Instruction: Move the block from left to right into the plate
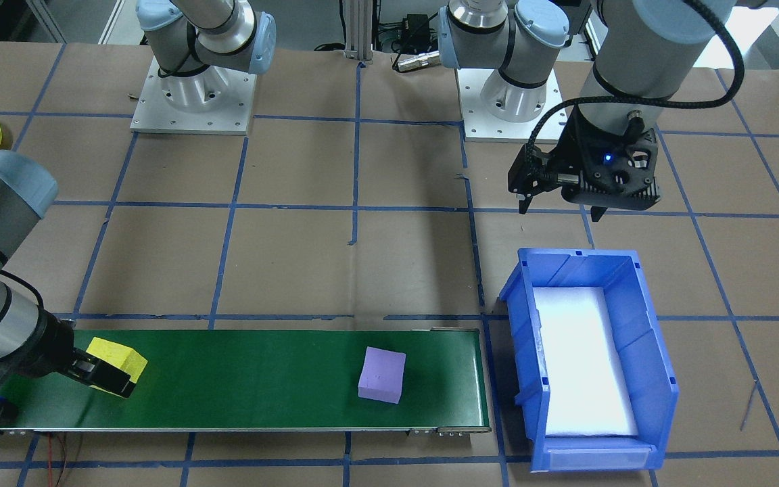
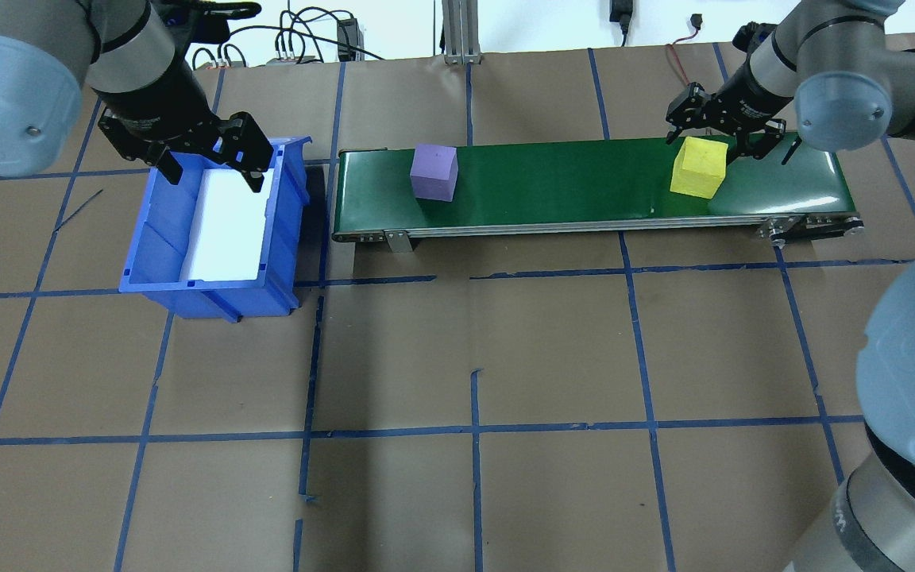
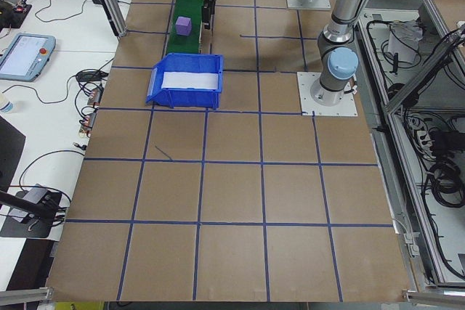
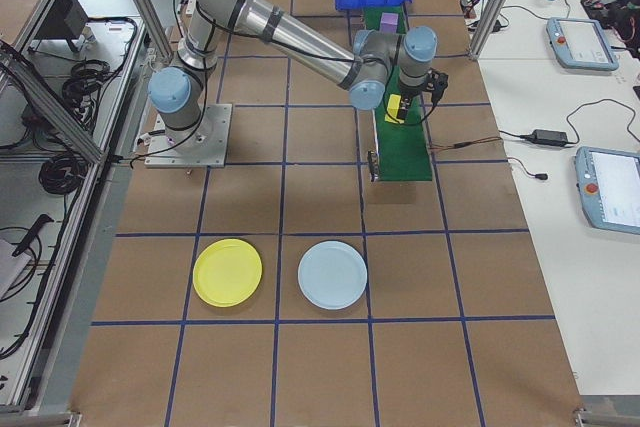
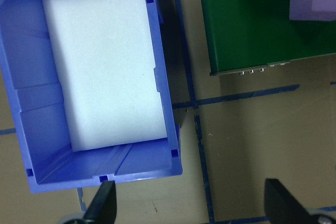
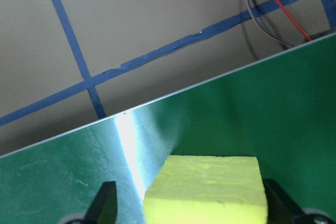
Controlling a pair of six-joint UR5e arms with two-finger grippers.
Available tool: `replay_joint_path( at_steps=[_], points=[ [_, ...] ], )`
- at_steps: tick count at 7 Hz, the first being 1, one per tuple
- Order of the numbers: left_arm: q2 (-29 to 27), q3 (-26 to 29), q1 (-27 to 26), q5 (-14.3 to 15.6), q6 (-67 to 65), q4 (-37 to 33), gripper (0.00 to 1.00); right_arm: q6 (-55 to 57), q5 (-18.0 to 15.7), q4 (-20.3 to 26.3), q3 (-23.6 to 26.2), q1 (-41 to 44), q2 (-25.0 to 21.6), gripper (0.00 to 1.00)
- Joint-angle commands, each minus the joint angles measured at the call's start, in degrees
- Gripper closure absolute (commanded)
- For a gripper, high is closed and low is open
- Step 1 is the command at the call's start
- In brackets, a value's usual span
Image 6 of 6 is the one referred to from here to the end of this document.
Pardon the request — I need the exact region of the yellow foam block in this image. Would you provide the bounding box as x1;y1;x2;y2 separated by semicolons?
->
143;155;268;224

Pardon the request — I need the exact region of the green conveyor belt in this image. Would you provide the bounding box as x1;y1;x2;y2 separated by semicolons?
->
0;31;336;224

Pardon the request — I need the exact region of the dark thin wire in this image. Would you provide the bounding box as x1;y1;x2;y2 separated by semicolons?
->
240;0;297;49

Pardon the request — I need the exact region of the red wire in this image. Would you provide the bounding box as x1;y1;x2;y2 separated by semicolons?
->
249;0;313;42

